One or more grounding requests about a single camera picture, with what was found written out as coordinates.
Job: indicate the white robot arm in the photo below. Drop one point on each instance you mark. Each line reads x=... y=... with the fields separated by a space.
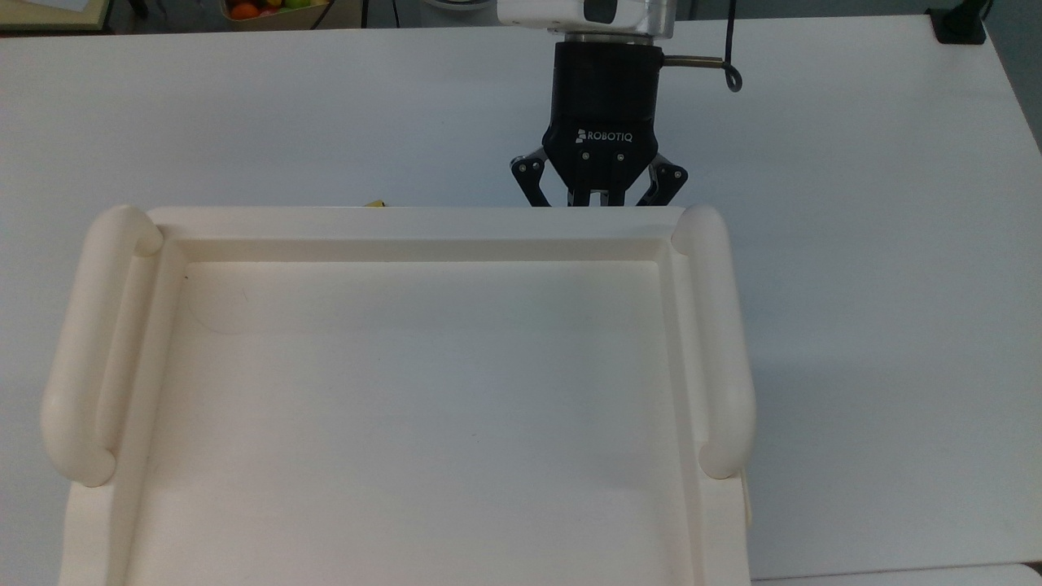
x=545 y=12

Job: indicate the cream fruit basket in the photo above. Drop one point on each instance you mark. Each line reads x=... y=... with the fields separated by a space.
x=277 y=22

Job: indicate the large cream plastic tray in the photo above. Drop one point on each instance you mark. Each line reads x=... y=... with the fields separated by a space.
x=407 y=407

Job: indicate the orange round fruit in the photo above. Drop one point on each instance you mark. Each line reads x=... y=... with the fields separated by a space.
x=244 y=11

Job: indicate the beige wooden board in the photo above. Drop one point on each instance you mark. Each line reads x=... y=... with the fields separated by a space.
x=49 y=22

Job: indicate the black table clamp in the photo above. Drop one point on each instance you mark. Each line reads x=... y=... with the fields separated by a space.
x=959 y=31

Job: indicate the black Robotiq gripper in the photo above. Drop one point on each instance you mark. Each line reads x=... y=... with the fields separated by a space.
x=602 y=98

